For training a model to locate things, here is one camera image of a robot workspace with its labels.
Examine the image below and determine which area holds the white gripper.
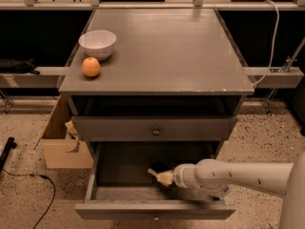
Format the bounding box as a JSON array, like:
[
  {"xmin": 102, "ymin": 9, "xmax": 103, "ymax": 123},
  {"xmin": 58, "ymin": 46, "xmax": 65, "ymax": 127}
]
[{"xmin": 156, "ymin": 164, "xmax": 198, "ymax": 188}]

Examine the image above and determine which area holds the green and yellow sponge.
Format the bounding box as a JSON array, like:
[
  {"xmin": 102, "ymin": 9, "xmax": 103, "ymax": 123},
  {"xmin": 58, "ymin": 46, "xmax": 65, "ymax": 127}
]
[{"xmin": 148, "ymin": 161, "xmax": 171, "ymax": 177}]

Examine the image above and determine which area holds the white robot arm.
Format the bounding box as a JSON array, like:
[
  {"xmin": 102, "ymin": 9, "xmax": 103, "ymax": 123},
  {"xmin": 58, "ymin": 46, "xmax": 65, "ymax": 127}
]
[{"xmin": 148, "ymin": 154, "xmax": 305, "ymax": 229}]

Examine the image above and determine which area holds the grey open lower drawer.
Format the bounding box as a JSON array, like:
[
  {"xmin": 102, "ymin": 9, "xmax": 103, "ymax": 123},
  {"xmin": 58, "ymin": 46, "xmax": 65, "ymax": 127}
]
[{"xmin": 74, "ymin": 142, "xmax": 235, "ymax": 220}]

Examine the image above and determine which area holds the grey upper closed drawer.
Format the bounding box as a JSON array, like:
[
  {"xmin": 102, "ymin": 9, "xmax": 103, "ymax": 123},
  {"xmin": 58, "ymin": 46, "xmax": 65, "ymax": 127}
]
[{"xmin": 72, "ymin": 116, "xmax": 237, "ymax": 142}]

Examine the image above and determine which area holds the grey drawer cabinet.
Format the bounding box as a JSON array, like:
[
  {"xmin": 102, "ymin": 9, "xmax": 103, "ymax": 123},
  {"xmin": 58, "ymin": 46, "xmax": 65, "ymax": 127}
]
[{"xmin": 58, "ymin": 8, "xmax": 255, "ymax": 148}]

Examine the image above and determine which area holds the cardboard box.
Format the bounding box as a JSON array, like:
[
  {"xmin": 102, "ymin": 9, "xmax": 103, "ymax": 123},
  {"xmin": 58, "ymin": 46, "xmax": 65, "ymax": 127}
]
[{"xmin": 39, "ymin": 97, "xmax": 93, "ymax": 169}]

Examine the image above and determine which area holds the orange fruit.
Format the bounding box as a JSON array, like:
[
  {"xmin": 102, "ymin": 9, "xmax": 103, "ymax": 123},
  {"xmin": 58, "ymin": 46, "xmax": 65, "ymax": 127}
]
[{"xmin": 82, "ymin": 57, "xmax": 101, "ymax": 77}]

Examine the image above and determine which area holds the white ceramic bowl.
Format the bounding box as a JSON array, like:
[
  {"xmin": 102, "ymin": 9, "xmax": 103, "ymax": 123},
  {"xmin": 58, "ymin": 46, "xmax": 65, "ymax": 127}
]
[{"xmin": 78, "ymin": 30, "xmax": 116, "ymax": 60}]

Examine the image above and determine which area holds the black bar on floor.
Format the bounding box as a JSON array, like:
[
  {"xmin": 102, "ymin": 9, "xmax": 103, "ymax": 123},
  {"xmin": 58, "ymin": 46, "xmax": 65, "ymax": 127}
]
[{"xmin": 0, "ymin": 136, "xmax": 17, "ymax": 172}]

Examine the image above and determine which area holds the black object on shelf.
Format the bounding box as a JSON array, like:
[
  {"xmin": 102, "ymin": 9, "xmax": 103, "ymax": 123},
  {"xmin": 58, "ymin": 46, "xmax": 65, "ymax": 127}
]
[{"xmin": 0, "ymin": 59, "xmax": 40, "ymax": 75}]

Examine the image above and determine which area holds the black floor cable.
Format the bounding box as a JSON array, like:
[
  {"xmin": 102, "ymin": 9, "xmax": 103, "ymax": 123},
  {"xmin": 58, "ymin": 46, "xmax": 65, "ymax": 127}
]
[{"xmin": 0, "ymin": 168, "xmax": 57, "ymax": 229}]

